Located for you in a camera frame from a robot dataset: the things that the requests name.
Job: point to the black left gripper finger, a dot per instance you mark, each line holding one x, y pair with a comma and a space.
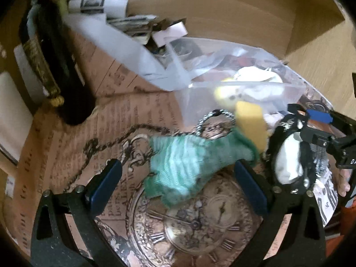
304, 241
65, 232
317, 137

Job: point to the black blue-tipped left gripper finger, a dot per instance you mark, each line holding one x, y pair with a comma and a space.
344, 124

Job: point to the yellow sponge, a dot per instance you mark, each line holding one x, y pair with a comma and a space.
250, 120

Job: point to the green striped knit glove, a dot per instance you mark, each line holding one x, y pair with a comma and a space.
182, 165

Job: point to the yellow white plush ball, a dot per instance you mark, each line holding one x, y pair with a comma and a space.
228, 93

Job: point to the person's right hand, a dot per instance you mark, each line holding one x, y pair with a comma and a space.
343, 182

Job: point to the clear plastic storage box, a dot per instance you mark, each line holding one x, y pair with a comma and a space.
210, 61

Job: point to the cream ceramic mug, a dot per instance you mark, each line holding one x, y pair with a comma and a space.
16, 119

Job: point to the white plastic sheet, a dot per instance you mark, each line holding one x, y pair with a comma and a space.
132, 54

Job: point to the vintage clock print mat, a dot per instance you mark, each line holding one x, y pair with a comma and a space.
210, 229

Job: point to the rolled newspapers pile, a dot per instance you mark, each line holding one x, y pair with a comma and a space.
140, 27

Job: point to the dark wine bottle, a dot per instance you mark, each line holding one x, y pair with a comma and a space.
43, 39

